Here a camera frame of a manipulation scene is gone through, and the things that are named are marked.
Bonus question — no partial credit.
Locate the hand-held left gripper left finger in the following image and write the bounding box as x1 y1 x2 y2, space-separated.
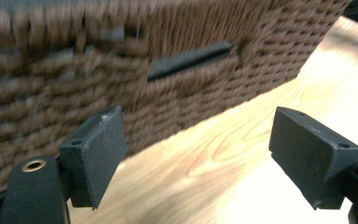
58 105 129 210

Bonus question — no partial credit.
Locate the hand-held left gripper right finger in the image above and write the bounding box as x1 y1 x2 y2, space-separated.
268 105 358 210

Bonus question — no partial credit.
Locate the brown woven basket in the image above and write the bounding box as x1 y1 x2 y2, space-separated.
0 0 352 200

